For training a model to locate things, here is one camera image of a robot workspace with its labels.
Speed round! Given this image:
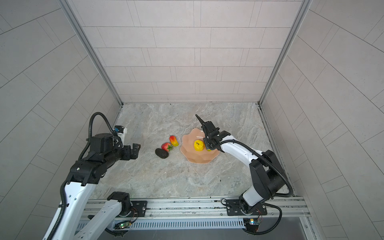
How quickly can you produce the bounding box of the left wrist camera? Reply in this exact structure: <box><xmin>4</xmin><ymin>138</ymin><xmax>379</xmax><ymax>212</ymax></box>
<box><xmin>115</xmin><ymin>125</ymin><xmax>127</xmax><ymax>143</ymax></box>

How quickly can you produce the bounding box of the corner metal profile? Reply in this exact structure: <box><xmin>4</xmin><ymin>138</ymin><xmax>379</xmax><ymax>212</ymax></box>
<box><xmin>58</xmin><ymin>0</ymin><xmax>124</xmax><ymax>108</ymax></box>
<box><xmin>259</xmin><ymin>0</ymin><xmax>312</xmax><ymax>106</ymax></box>

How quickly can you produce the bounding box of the right corner metal profile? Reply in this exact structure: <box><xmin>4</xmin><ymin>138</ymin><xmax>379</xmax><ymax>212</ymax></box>
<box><xmin>259</xmin><ymin>0</ymin><xmax>312</xmax><ymax>106</ymax></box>

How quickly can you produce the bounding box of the red fake strawberry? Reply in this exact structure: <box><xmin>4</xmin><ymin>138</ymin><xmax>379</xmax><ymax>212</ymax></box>
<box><xmin>161</xmin><ymin>143</ymin><xmax>174</xmax><ymax>152</ymax></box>

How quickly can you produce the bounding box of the yellow fake fruit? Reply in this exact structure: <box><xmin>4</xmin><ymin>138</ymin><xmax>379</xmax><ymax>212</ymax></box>
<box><xmin>194</xmin><ymin>140</ymin><xmax>205</xmax><ymax>152</ymax></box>

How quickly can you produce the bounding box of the left circuit board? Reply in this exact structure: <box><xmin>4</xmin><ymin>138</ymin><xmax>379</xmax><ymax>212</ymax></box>
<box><xmin>114</xmin><ymin>221</ymin><xmax>132</xmax><ymax>230</ymax></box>

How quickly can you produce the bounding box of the right black cable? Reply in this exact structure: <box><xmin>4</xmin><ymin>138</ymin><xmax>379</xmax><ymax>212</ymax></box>
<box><xmin>242</xmin><ymin>202</ymin><xmax>283</xmax><ymax>236</ymax></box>

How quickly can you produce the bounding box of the left black cable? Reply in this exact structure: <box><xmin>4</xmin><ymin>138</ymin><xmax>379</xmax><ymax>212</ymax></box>
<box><xmin>78</xmin><ymin>112</ymin><xmax>118</xmax><ymax>160</ymax></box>

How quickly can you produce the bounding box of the red-yellow mango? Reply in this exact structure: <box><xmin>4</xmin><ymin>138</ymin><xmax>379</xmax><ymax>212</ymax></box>
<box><xmin>169</xmin><ymin>136</ymin><xmax>179</xmax><ymax>147</ymax></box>

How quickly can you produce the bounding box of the black cable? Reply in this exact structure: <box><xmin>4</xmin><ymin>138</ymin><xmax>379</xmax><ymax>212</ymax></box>
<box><xmin>242</xmin><ymin>202</ymin><xmax>283</xmax><ymax>236</ymax></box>
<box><xmin>78</xmin><ymin>112</ymin><xmax>118</xmax><ymax>160</ymax></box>

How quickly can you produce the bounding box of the aluminium mounting rail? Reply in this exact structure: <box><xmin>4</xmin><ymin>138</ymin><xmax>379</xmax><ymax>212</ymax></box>
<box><xmin>80</xmin><ymin>196</ymin><xmax>311</xmax><ymax>223</ymax></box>

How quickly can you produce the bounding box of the pink fruit bowl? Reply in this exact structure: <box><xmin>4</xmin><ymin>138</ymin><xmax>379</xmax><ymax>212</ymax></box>
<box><xmin>181</xmin><ymin>128</ymin><xmax>220</xmax><ymax>164</ymax></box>

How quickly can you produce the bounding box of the right circuit board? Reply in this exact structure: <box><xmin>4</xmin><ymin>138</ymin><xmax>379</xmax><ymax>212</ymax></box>
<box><xmin>243</xmin><ymin>219</ymin><xmax>261</xmax><ymax>233</ymax></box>

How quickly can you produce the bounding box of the left corner metal profile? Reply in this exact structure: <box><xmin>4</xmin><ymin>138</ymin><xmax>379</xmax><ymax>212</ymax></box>
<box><xmin>58</xmin><ymin>0</ymin><xmax>124</xmax><ymax>108</ymax></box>

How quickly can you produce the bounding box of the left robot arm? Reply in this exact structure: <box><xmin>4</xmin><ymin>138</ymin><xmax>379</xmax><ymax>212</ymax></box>
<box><xmin>44</xmin><ymin>134</ymin><xmax>141</xmax><ymax>240</ymax></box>

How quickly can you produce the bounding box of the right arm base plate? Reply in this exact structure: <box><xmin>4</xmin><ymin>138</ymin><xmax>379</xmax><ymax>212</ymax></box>
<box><xmin>221</xmin><ymin>199</ymin><xmax>268</xmax><ymax>216</ymax></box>

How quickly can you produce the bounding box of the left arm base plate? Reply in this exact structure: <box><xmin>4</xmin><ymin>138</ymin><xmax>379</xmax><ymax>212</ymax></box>
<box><xmin>119</xmin><ymin>201</ymin><xmax>148</xmax><ymax>218</ymax></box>

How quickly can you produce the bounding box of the circuit board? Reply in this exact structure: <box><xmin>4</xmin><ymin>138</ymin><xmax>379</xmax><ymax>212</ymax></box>
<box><xmin>114</xmin><ymin>221</ymin><xmax>132</xmax><ymax>230</ymax></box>
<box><xmin>243</xmin><ymin>219</ymin><xmax>261</xmax><ymax>233</ymax></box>

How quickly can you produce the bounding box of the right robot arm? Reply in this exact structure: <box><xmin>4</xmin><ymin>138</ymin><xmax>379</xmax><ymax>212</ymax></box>
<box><xmin>196</xmin><ymin>115</ymin><xmax>294</xmax><ymax>215</ymax></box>

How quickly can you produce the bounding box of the black fake avocado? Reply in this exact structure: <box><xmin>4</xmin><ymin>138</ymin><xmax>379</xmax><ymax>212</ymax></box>
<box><xmin>155</xmin><ymin>148</ymin><xmax>169</xmax><ymax>159</ymax></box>

